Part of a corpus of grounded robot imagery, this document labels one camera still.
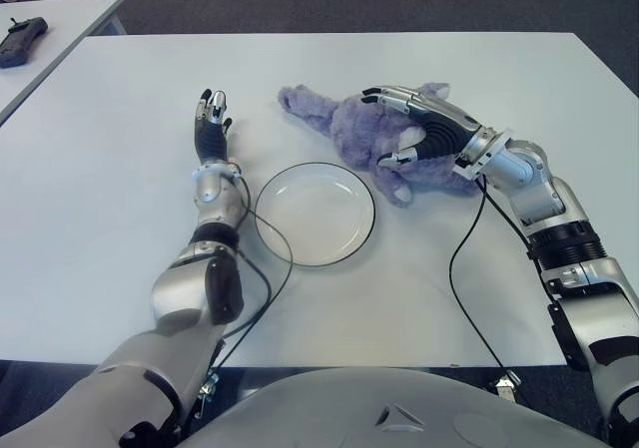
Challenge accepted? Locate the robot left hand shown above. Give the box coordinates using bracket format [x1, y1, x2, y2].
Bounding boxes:
[192, 88, 235, 164]

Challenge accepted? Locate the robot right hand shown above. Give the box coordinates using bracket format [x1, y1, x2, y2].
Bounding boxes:
[360, 84, 493, 168]

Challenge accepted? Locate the purple plush bunny doll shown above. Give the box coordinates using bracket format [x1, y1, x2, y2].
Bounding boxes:
[277, 82, 483, 209]

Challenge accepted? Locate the white plate black rim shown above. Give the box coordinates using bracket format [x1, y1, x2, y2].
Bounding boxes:
[254, 162, 376, 269]

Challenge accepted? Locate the white side table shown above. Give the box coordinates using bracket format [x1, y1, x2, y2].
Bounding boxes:
[0, 0, 126, 126]

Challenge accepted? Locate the black handheld controller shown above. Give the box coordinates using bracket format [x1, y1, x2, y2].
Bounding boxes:
[0, 17, 50, 69]

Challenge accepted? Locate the metal table clamp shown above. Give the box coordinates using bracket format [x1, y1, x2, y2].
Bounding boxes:
[492, 371, 523, 402]
[198, 370, 222, 419]

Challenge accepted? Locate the grey robot torso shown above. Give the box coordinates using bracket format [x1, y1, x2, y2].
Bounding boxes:
[182, 366, 609, 448]

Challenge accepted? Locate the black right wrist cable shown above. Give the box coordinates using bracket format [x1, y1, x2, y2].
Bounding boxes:
[448, 176, 520, 384]

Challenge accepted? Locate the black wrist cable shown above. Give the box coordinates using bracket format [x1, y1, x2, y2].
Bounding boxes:
[203, 173, 295, 370]
[448, 176, 520, 384]

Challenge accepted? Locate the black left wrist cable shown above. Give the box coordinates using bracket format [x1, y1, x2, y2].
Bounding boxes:
[203, 173, 295, 370]

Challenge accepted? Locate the black left elbow cable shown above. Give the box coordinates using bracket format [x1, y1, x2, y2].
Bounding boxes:
[219, 253, 273, 340]

